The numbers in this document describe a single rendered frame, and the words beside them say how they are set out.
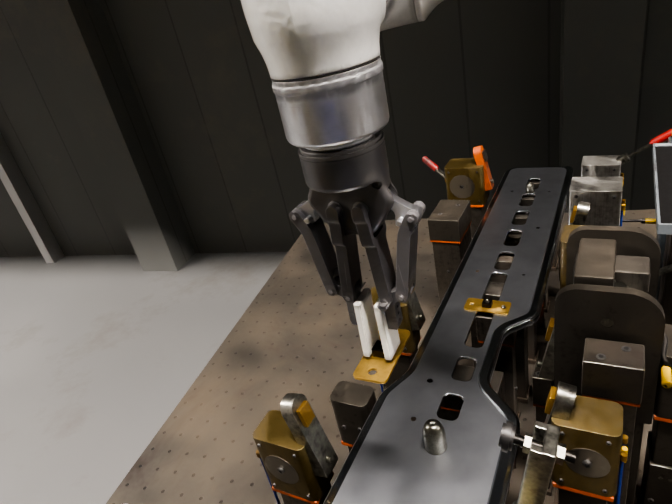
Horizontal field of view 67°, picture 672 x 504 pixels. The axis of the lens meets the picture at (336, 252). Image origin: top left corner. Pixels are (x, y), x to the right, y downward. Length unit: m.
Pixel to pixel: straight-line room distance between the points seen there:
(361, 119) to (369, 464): 0.53
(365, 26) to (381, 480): 0.58
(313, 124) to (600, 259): 0.53
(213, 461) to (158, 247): 2.62
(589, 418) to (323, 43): 0.56
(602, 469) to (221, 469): 0.81
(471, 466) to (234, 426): 0.72
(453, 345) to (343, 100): 0.63
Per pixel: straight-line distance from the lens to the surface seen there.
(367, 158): 0.42
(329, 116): 0.40
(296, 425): 0.75
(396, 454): 0.80
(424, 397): 0.86
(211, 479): 1.27
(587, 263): 0.81
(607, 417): 0.75
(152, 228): 3.71
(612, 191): 1.21
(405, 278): 0.48
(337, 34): 0.39
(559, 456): 0.53
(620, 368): 0.75
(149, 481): 1.34
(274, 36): 0.39
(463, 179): 1.53
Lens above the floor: 1.62
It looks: 28 degrees down
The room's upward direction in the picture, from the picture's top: 13 degrees counter-clockwise
